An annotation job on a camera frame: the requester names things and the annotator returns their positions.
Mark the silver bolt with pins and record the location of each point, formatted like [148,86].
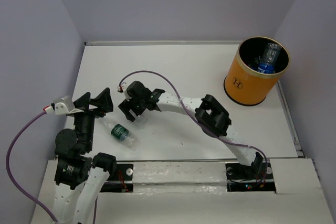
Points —
[229,171]
[129,171]

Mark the red cap small bottle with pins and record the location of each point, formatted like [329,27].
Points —
[254,63]

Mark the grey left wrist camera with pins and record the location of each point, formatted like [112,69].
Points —
[60,106]

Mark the green label plastic bottle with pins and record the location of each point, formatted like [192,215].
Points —
[120,133]

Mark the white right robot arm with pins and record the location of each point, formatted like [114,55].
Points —
[207,112]

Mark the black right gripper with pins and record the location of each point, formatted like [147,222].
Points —
[126,106]

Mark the silver bolt left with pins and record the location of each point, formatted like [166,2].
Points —
[129,171]

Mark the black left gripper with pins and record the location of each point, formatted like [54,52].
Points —
[104,99]

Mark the orange cylindrical bin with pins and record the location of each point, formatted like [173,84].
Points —
[247,86]

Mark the clear plastic bottle no label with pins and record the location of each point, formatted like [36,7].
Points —
[141,120]

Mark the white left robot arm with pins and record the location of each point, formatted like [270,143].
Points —
[79,178]

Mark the silver bolt right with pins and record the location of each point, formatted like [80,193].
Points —
[229,171]

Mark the blue label bottle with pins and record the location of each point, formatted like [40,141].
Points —
[269,58]

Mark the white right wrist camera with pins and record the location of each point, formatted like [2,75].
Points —
[122,88]

